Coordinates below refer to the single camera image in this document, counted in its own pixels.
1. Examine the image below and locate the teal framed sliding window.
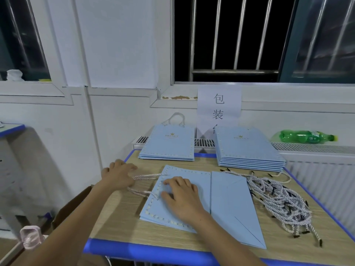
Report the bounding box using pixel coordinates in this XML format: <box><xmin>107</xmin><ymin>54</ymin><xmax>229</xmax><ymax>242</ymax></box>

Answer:
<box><xmin>280</xmin><ymin>0</ymin><xmax>355</xmax><ymax>84</ymax></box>

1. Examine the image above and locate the pink water bottle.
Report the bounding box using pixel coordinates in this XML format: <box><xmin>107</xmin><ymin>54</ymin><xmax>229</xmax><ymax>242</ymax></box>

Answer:
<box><xmin>20</xmin><ymin>225</ymin><xmax>48</xmax><ymax>251</ymax></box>

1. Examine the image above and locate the person's right forearm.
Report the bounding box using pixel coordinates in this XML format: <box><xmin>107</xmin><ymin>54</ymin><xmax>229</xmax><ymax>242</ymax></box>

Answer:
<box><xmin>191</xmin><ymin>213</ymin><xmax>267</xmax><ymax>266</ymax></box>

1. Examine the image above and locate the metal window grille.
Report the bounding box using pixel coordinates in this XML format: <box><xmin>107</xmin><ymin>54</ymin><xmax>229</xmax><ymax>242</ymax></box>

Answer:
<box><xmin>175</xmin><ymin>0</ymin><xmax>290</xmax><ymax>82</ymax></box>

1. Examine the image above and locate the stack of finished bags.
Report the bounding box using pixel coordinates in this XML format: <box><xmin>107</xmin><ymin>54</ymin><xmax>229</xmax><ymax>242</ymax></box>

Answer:
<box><xmin>139</xmin><ymin>165</ymin><xmax>267</xmax><ymax>249</ymax></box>

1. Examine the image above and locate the person's right hand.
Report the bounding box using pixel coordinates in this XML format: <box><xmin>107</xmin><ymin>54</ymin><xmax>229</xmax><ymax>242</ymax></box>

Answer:
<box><xmin>160</xmin><ymin>176</ymin><xmax>209</xmax><ymax>224</ymax></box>

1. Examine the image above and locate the person's left forearm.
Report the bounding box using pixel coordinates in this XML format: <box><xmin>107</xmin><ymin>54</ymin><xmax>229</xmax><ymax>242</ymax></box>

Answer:
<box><xmin>11</xmin><ymin>183</ymin><xmax>114</xmax><ymax>266</ymax></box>

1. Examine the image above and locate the small white container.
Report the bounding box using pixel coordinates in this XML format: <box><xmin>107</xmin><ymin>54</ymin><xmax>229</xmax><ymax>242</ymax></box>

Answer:
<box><xmin>6</xmin><ymin>69</ymin><xmax>24</xmax><ymax>82</ymax></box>

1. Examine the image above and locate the blue-edged wooden desk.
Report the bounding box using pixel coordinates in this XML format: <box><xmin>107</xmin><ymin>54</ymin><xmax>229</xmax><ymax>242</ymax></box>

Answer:
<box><xmin>83</xmin><ymin>149</ymin><xmax>355</xmax><ymax>266</ymax></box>

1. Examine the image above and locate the white framed window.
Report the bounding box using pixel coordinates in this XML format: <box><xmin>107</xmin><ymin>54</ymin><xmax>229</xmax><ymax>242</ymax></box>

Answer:
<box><xmin>0</xmin><ymin>0</ymin><xmax>74</xmax><ymax>106</ymax></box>

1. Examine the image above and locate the stack of blue paper bags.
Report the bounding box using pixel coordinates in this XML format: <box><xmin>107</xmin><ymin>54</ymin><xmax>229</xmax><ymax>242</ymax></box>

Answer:
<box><xmin>214</xmin><ymin>126</ymin><xmax>287</xmax><ymax>173</ymax></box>

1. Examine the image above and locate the pile of white twisted ropes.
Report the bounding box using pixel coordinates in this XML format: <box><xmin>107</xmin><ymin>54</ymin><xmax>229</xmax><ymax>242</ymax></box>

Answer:
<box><xmin>222</xmin><ymin>169</ymin><xmax>324</xmax><ymax>248</ymax></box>

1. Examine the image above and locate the person's left hand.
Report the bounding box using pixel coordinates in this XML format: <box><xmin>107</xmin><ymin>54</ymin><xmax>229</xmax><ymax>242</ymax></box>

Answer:
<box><xmin>100</xmin><ymin>159</ymin><xmax>139</xmax><ymax>192</ymax></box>

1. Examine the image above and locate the green plastic bottle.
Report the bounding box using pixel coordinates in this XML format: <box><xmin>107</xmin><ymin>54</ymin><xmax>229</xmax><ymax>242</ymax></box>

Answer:
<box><xmin>278</xmin><ymin>129</ymin><xmax>338</xmax><ymax>145</ymax></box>

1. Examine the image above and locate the grey metal desk blue edge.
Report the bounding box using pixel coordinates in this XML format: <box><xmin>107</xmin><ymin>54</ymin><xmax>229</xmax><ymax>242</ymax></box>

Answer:
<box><xmin>0</xmin><ymin>123</ymin><xmax>57</xmax><ymax>248</ymax></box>

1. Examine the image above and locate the white paper sign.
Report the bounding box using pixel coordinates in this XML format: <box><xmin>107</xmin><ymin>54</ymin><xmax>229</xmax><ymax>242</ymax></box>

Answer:
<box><xmin>197</xmin><ymin>86</ymin><xmax>243</xmax><ymax>137</ymax></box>

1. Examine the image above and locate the white radiator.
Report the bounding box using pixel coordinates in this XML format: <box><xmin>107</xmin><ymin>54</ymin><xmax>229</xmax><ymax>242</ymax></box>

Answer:
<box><xmin>133</xmin><ymin>136</ymin><xmax>355</xmax><ymax>236</ymax></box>

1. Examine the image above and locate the brown cardboard box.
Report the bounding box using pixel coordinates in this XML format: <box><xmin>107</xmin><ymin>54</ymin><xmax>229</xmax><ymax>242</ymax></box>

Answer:
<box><xmin>51</xmin><ymin>185</ymin><xmax>94</xmax><ymax>229</ymax></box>

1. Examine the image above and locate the white black-tipped rope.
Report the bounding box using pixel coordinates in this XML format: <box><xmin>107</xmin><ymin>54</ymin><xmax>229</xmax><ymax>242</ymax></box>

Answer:
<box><xmin>166</xmin><ymin>112</ymin><xmax>187</xmax><ymax>127</ymax></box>
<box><xmin>128</xmin><ymin>172</ymin><xmax>165</xmax><ymax>199</ymax></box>

